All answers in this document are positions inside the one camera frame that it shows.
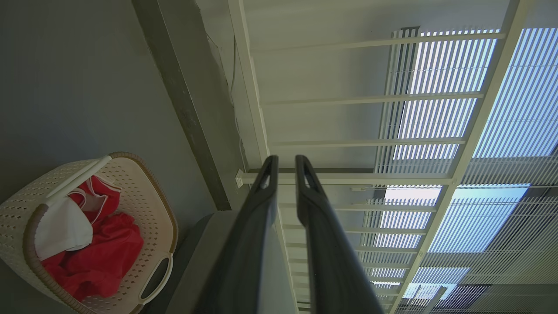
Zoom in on raised concrete step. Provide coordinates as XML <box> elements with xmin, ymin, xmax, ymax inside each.
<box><xmin>131</xmin><ymin>0</ymin><xmax>271</xmax><ymax>211</ymax></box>

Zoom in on cream perforated laundry basket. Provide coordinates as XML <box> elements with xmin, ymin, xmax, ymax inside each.
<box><xmin>0</xmin><ymin>152</ymin><xmax>178</xmax><ymax>314</ymax></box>

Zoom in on red garment with white trim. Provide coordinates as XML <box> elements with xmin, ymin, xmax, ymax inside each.
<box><xmin>68</xmin><ymin>176</ymin><xmax>122</xmax><ymax>224</ymax></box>

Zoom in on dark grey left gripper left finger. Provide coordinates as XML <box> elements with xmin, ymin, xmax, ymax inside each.
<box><xmin>195</xmin><ymin>155</ymin><xmax>299</xmax><ymax>314</ymax></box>

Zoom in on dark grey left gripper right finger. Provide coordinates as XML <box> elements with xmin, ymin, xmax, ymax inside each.
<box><xmin>295</xmin><ymin>155</ymin><xmax>385</xmax><ymax>314</ymax></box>

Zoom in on white metal railing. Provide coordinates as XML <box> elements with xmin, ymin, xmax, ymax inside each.
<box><xmin>227</xmin><ymin>0</ymin><xmax>521</xmax><ymax>314</ymax></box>

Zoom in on plain red garment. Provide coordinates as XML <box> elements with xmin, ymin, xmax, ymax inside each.
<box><xmin>41</xmin><ymin>212</ymin><xmax>144</xmax><ymax>301</ymax></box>

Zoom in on white window blinds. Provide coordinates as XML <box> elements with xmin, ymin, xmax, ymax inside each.
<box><xmin>362</xmin><ymin>26</ymin><xmax>558</xmax><ymax>314</ymax></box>

